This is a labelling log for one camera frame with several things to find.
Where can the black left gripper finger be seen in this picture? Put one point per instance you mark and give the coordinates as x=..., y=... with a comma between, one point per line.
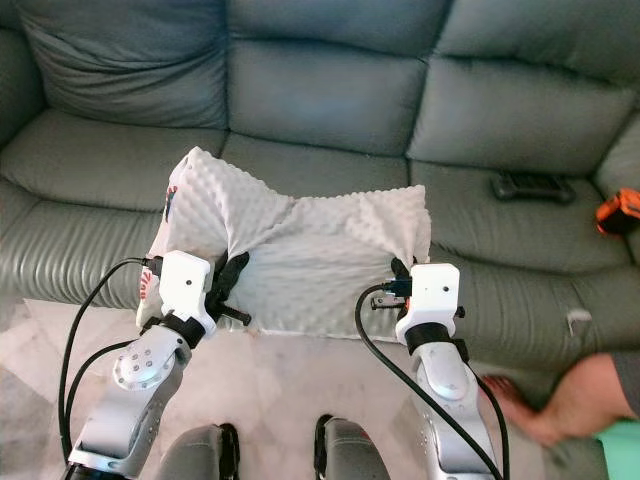
x=228, y=275

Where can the beige bumpy textured pillow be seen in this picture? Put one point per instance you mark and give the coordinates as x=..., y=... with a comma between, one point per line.
x=320, y=250

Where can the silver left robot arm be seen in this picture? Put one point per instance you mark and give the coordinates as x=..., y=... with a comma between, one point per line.
x=140, y=400

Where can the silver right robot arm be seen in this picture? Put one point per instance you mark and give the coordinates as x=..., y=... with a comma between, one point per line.
x=445, y=400

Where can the green leather sofa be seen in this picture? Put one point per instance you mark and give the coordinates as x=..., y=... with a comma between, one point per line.
x=320, y=90

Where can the silver left robot leg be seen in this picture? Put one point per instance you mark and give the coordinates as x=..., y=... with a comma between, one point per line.
x=200, y=458

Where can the silver robot leg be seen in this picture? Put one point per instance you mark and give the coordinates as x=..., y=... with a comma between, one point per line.
x=365, y=455
x=200, y=458

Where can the silver right robot leg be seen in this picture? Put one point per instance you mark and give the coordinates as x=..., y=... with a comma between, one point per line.
x=365, y=455

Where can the small white tag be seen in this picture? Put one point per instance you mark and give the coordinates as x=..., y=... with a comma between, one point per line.
x=578, y=320

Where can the person's bare foot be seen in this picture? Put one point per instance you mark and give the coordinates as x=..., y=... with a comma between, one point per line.
x=580, y=395

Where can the orange and black device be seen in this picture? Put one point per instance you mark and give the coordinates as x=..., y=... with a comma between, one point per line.
x=618, y=210

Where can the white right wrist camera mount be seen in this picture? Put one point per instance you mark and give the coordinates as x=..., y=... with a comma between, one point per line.
x=435, y=292

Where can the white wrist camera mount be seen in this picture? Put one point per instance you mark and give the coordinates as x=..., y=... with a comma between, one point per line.
x=185, y=285
x=435, y=292

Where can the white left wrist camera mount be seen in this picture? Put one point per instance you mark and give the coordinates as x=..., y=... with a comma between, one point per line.
x=185, y=285

